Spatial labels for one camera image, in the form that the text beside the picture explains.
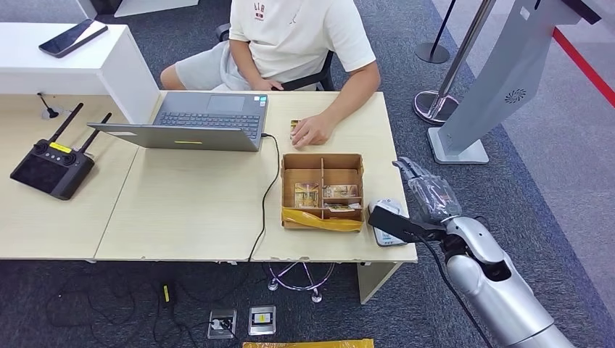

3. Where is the cardboard divider box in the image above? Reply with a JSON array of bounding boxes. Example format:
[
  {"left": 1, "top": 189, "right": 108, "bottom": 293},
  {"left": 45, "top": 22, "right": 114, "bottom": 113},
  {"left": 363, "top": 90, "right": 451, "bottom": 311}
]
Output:
[{"left": 281, "top": 153, "right": 366, "bottom": 233}]

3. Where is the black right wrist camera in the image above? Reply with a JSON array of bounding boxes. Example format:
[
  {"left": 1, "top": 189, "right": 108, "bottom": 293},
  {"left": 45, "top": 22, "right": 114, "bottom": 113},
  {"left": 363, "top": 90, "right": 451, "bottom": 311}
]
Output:
[{"left": 367, "top": 205, "right": 447, "bottom": 244}]

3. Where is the black smartphone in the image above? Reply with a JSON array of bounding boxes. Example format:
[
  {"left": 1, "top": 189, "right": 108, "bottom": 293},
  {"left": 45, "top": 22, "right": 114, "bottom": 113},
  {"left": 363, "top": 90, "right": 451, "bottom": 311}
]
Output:
[{"left": 38, "top": 18, "right": 109, "bottom": 59}]

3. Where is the grey laptop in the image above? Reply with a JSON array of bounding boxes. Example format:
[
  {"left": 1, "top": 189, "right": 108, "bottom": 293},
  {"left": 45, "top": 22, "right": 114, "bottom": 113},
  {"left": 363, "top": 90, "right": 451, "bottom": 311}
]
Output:
[{"left": 87, "top": 90, "right": 270, "bottom": 153}]

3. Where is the black floor cable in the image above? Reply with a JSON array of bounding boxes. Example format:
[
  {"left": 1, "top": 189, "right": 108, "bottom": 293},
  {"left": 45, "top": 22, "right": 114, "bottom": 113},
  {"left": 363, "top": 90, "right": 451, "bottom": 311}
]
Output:
[{"left": 44, "top": 277, "right": 242, "bottom": 348}]

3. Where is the yellow tape on box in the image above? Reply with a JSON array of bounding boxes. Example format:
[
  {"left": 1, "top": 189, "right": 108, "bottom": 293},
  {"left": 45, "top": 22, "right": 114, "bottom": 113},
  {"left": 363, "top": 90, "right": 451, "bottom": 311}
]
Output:
[{"left": 282, "top": 207, "right": 365, "bottom": 233}]

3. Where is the person's right hand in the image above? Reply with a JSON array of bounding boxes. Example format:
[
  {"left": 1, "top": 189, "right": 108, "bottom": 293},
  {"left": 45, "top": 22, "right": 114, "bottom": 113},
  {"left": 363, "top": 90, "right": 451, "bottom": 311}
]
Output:
[{"left": 253, "top": 78, "right": 285, "bottom": 92}]

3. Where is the beige desk leg panel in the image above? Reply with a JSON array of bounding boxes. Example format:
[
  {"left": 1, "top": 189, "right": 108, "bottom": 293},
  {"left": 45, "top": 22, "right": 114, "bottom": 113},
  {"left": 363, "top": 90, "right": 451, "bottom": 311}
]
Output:
[{"left": 358, "top": 261, "right": 403, "bottom": 305}]

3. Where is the person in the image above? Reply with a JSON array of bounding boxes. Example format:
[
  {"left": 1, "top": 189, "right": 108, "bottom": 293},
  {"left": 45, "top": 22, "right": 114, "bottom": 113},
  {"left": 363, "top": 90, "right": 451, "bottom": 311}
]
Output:
[{"left": 159, "top": 0, "right": 381, "bottom": 148}]

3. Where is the grey kiosk stand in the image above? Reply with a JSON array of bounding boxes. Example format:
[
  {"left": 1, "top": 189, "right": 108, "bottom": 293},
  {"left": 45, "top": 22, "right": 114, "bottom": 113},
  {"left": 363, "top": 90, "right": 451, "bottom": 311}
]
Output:
[{"left": 427, "top": 0, "right": 604, "bottom": 165}]

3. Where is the large room key card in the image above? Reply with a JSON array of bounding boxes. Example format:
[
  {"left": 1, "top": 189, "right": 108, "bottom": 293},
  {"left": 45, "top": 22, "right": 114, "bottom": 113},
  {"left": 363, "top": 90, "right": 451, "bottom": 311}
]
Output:
[{"left": 294, "top": 182, "right": 321, "bottom": 209}]

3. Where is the person's left hand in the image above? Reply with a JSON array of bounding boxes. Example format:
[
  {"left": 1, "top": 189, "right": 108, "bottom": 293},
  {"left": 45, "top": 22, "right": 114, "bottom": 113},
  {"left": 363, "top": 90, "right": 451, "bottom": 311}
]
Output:
[{"left": 290, "top": 112, "right": 338, "bottom": 148}]

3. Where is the black laptop power cable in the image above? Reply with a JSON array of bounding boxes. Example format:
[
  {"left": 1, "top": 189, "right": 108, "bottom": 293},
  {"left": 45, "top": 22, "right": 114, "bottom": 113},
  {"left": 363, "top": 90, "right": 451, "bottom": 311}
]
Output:
[{"left": 247, "top": 133, "right": 282, "bottom": 262}]

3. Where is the black remote controller with antennas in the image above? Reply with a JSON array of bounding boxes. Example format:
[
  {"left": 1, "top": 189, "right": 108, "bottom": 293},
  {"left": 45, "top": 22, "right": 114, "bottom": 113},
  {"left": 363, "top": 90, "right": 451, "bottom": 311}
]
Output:
[{"left": 9, "top": 101, "right": 113, "bottom": 202}]

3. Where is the chrome stanchion post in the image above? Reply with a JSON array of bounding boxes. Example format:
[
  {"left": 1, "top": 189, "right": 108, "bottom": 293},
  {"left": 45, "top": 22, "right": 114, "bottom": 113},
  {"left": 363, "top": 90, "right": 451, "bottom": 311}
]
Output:
[{"left": 413, "top": 0, "right": 498, "bottom": 126}]

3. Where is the floor socket with yellow label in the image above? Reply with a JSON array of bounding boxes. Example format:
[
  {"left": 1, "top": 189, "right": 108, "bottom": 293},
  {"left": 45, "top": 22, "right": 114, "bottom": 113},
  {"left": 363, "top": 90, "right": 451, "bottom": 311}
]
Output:
[{"left": 248, "top": 305, "right": 278, "bottom": 336}]

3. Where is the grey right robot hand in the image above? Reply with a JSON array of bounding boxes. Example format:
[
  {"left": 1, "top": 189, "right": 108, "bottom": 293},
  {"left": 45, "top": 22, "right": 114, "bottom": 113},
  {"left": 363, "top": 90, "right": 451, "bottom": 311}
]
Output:
[{"left": 392, "top": 156, "right": 463, "bottom": 225}]

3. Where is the floor socket with plug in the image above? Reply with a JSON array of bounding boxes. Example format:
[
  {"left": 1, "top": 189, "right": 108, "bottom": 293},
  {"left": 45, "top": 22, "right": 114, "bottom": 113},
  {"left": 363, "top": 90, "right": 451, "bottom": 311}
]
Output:
[{"left": 207, "top": 308, "right": 239, "bottom": 340}]

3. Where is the yellow floor tape strip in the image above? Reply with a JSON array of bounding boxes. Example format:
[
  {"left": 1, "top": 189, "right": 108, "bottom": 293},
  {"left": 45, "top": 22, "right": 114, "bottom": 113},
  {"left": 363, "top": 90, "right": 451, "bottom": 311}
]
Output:
[{"left": 242, "top": 338, "right": 375, "bottom": 348}]

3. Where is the black stanchion post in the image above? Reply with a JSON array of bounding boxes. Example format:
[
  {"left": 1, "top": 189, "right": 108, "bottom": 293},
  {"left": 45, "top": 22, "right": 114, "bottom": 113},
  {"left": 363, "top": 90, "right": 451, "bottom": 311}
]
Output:
[{"left": 414, "top": 0, "right": 458, "bottom": 65}]

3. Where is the small black desk antenna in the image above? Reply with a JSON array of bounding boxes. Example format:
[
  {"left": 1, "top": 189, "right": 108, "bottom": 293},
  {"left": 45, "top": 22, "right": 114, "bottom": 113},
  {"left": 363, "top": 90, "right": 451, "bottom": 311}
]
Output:
[{"left": 37, "top": 92, "right": 59, "bottom": 120}]

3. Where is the white counter block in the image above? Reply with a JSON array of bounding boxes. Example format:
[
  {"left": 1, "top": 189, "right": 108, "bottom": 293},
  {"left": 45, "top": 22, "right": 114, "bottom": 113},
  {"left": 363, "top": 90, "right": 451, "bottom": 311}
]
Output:
[{"left": 0, "top": 21, "right": 161, "bottom": 125}]

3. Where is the chrome stool base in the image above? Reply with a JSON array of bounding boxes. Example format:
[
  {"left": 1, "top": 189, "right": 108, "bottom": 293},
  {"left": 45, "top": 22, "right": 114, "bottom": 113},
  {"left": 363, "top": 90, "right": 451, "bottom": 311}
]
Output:
[{"left": 267, "top": 261, "right": 337, "bottom": 304}]

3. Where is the red barrier belt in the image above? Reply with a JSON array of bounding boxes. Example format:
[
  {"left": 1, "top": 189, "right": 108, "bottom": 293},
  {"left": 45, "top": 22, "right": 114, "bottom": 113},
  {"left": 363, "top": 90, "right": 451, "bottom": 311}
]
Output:
[{"left": 552, "top": 27, "right": 615, "bottom": 109}]

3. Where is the white card reader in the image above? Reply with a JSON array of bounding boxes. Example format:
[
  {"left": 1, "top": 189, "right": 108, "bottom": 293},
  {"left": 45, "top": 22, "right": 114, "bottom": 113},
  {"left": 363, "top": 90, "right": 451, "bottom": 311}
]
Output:
[{"left": 368, "top": 198, "right": 409, "bottom": 248}]

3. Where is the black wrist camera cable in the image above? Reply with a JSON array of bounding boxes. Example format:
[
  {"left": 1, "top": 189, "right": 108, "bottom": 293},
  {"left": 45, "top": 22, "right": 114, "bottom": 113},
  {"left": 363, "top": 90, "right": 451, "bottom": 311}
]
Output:
[{"left": 416, "top": 235, "right": 497, "bottom": 348}]

